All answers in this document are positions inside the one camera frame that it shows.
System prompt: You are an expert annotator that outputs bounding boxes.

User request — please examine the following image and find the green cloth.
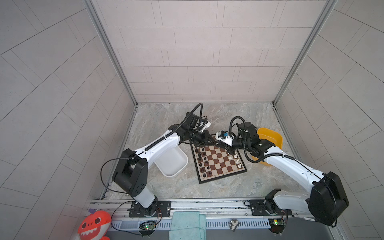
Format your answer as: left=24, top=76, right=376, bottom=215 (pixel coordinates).
left=169, top=212, right=207, bottom=240

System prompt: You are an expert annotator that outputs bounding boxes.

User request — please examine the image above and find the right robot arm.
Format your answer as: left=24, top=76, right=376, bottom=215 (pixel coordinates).
left=228, top=116, right=349, bottom=228

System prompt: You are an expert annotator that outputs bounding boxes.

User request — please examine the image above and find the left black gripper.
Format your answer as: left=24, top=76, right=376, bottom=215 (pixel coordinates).
left=186, top=129, right=216, bottom=147

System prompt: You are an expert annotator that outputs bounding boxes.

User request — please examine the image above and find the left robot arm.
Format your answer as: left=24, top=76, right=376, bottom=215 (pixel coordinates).
left=112, top=103, right=217, bottom=217

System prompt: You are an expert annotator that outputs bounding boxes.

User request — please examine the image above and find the white plastic tray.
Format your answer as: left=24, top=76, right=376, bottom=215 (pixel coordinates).
left=155, top=147, right=188, bottom=178

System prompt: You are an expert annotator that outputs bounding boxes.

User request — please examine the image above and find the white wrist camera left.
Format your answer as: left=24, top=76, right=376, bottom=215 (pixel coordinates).
left=198, top=119, right=211, bottom=133

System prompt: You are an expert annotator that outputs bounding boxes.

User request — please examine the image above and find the red shark plush toy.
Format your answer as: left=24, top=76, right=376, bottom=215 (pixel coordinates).
left=77, top=211, right=112, bottom=240

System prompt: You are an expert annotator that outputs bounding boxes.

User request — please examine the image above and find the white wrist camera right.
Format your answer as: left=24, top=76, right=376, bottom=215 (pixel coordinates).
left=215, top=131, right=236, bottom=147

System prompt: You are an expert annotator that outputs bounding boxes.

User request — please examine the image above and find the folding chess board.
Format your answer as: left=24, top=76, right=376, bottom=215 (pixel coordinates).
left=189, top=136, right=248, bottom=184

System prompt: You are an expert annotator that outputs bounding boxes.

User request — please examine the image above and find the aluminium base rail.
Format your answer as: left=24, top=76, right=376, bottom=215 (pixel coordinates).
left=89, top=198, right=320, bottom=222

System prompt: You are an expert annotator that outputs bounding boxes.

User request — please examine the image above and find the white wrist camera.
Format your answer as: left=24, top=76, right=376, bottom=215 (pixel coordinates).
left=215, top=131, right=236, bottom=147
left=198, top=119, right=211, bottom=133

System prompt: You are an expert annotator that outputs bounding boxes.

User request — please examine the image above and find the yellow plastic bowl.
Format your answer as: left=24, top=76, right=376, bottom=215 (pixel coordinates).
left=248, top=128, right=286, bottom=170

